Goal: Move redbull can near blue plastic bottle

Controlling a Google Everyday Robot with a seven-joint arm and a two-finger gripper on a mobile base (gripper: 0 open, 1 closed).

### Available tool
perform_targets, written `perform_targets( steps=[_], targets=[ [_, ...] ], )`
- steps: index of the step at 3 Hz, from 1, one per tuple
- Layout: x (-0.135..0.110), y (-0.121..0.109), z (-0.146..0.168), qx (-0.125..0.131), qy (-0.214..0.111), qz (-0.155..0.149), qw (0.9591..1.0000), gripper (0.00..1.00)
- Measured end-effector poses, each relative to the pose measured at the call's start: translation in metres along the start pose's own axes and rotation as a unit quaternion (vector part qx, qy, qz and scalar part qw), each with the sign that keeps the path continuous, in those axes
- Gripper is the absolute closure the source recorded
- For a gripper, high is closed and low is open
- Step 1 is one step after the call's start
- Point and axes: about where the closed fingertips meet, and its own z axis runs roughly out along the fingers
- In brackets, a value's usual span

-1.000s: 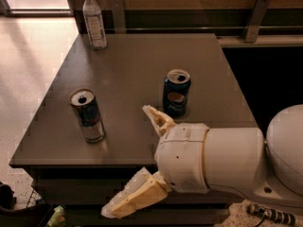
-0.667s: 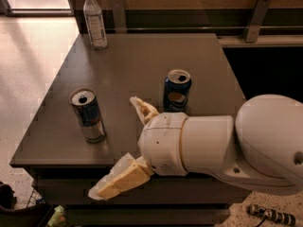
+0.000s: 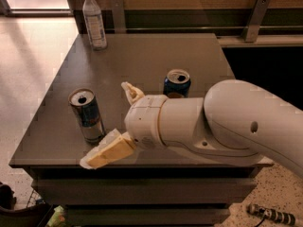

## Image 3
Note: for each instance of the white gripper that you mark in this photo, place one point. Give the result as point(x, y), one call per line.
point(144, 121)

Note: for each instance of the red bull can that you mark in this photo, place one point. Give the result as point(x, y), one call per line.
point(85, 107)

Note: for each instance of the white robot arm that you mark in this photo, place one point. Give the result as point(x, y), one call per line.
point(236, 123)

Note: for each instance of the blue pepsi can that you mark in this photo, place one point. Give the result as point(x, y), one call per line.
point(177, 83)

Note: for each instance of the clear plastic water bottle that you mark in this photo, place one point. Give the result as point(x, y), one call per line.
point(94, 24)

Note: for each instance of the upper grey drawer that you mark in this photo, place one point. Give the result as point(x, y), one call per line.
point(143, 191)

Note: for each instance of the grey drawer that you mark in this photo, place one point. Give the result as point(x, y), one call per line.
point(143, 191)
point(147, 217)

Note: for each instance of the lower grey drawer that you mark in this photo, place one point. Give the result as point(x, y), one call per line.
point(147, 217)

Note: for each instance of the dark bin with trash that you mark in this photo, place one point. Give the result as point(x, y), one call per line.
point(38, 215)

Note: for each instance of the left metal bracket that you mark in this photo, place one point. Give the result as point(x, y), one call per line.
point(117, 7)

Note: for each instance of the metal bracket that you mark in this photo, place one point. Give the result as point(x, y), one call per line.
point(117, 7)
point(251, 30)

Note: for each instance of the right metal bracket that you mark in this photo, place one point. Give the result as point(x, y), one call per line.
point(251, 30)

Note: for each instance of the black white striped handle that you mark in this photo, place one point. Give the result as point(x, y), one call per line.
point(274, 215)

